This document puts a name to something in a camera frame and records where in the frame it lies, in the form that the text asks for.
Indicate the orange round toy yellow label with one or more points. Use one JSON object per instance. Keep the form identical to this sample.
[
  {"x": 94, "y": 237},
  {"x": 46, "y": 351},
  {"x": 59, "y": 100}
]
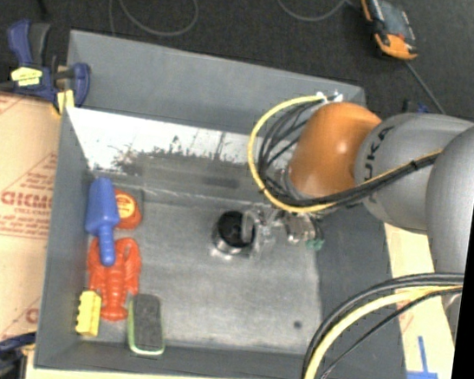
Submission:
[{"x": 129, "y": 213}]

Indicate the brown cardboard board red print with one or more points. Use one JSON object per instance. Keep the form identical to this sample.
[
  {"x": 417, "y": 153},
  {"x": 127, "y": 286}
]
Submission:
[{"x": 11, "y": 179}]

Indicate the dark grey green-edged sponge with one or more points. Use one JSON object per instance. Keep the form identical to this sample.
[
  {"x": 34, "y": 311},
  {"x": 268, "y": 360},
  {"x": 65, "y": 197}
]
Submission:
[{"x": 147, "y": 325}]

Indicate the grey metal bin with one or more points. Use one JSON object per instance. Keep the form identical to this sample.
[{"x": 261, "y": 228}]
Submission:
[{"x": 226, "y": 296}]

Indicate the black round cup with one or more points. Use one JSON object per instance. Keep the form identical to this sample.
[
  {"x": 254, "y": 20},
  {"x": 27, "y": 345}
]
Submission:
[{"x": 230, "y": 231}]

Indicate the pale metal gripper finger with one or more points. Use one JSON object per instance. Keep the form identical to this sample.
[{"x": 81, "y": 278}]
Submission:
[
  {"x": 265, "y": 241},
  {"x": 250, "y": 226}
]

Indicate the yellow toy block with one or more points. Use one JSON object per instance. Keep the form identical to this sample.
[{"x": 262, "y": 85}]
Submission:
[{"x": 88, "y": 313}]

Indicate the blue plastic toy scoop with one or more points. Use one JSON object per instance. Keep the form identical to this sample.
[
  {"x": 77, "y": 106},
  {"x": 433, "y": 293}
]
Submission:
[{"x": 102, "y": 209}]

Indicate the red-orange toy lobster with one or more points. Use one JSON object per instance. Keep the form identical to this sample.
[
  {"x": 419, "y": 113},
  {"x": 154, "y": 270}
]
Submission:
[{"x": 116, "y": 285}]

